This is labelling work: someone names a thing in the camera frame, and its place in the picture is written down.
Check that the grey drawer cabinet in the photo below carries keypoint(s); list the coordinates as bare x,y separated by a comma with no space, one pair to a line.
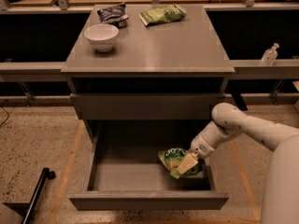
192,42

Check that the green dang rice chip bag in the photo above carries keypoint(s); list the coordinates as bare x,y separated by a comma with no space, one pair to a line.
171,159

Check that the dark blue snack bag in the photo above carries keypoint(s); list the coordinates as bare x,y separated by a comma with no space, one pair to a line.
111,14

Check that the closed grey top drawer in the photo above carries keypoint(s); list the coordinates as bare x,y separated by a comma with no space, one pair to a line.
139,106

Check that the small dark can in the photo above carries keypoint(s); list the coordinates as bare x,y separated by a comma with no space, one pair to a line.
121,21

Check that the grey metal rail shelf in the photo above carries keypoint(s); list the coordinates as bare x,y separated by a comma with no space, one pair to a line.
235,69

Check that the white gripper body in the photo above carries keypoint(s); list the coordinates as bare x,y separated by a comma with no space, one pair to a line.
201,146

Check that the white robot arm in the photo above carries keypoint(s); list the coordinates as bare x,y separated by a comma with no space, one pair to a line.
281,188

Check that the green snack bag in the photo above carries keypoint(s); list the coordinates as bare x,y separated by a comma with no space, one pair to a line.
161,15

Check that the open grey middle drawer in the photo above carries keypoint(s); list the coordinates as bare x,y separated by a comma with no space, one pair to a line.
125,173

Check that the white ceramic bowl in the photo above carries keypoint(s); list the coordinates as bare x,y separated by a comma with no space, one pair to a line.
102,37

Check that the black stand leg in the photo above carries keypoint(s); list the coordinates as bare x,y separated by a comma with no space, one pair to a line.
22,213

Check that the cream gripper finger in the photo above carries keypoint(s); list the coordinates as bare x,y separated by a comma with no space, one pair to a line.
187,163

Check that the clear sanitizer pump bottle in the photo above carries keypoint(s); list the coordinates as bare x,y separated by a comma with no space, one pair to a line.
270,55

